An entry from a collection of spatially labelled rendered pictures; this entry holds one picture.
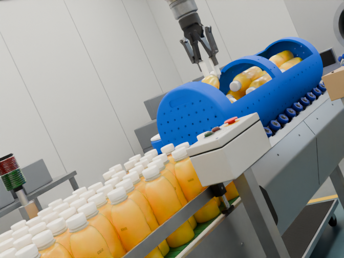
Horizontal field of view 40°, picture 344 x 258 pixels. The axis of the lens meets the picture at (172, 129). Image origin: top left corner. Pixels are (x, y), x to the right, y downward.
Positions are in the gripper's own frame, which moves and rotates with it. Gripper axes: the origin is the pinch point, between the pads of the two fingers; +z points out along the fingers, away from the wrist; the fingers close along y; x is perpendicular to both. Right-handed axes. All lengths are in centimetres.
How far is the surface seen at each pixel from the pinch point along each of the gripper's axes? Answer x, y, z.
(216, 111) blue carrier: 23.8, -11.6, 12.8
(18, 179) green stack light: 67, 33, 7
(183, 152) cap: 53, -18, 17
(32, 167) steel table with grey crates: -89, 266, 15
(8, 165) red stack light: 68, 33, 2
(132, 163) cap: 47, 7, 16
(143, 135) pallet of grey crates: -268, 302, 38
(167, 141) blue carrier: 23.7, 11.5, 16.6
